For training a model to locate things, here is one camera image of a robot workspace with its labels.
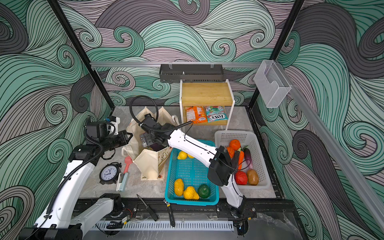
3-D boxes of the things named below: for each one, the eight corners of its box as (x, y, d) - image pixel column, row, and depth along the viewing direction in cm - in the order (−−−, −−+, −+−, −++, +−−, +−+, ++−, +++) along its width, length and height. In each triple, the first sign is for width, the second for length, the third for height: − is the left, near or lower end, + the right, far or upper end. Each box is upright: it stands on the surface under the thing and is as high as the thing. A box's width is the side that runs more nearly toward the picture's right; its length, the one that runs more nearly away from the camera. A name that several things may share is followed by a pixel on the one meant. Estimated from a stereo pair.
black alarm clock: (97, 184, 83) (94, 182, 81) (105, 164, 91) (103, 162, 88) (116, 184, 83) (114, 182, 81) (122, 164, 91) (121, 162, 88)
